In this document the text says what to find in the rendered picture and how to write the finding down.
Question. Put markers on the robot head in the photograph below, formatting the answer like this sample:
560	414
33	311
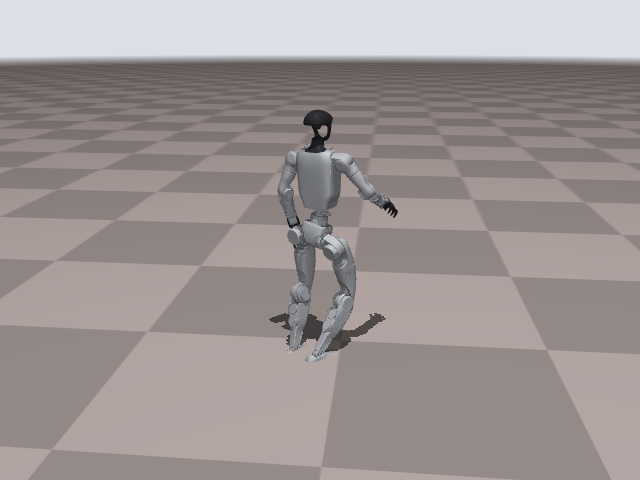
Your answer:
316	119

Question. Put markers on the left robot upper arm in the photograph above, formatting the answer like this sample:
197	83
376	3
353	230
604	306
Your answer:
288	174

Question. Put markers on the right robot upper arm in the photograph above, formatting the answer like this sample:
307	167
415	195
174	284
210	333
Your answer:
344	162

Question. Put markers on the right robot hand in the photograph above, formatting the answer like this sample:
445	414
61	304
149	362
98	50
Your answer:
391	207

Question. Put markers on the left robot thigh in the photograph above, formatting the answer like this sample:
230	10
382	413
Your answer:
305	264

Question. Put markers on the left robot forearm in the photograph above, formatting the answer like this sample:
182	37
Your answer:
289	209

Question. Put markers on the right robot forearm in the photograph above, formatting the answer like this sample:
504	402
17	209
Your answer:
378	199

